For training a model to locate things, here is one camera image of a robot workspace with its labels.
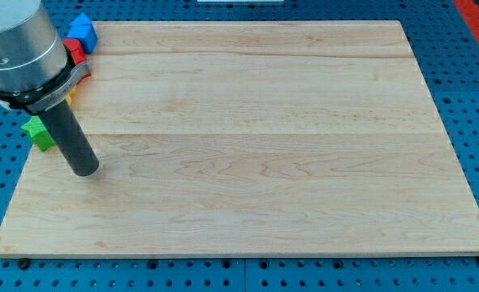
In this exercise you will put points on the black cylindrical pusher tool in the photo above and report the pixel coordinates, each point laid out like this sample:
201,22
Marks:
66,132

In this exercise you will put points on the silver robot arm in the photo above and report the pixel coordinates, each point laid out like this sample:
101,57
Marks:
37,71

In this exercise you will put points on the green star block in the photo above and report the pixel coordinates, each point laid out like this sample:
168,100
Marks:
36,131

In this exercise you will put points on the yellow block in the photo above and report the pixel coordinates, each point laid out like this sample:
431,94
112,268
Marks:
70,96

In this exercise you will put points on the red block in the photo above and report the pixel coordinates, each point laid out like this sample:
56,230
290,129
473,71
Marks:
76,56

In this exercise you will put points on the blue block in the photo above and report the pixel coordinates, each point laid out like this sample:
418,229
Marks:
82,29

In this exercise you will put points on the wooden board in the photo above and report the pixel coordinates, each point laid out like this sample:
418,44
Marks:
303,139

